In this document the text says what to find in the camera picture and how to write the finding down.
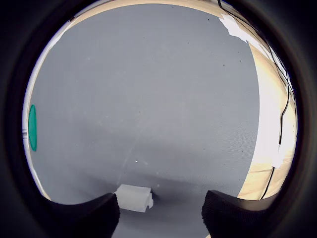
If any small white plastic terminal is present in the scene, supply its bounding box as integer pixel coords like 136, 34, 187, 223
114, 184, 154, 213

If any round green lid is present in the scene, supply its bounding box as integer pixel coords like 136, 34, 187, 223
28, 105, 38, 151

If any dark grey mat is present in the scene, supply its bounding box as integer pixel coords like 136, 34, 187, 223
29, 3, 261, 238

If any white tape patch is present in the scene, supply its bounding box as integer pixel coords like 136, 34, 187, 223
217, 12, 249, 43

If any white tape over cable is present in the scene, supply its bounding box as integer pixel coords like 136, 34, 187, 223
270, 143, 290, 170

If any thin black camera cable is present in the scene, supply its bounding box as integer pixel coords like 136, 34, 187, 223
217, 0, 290, 200

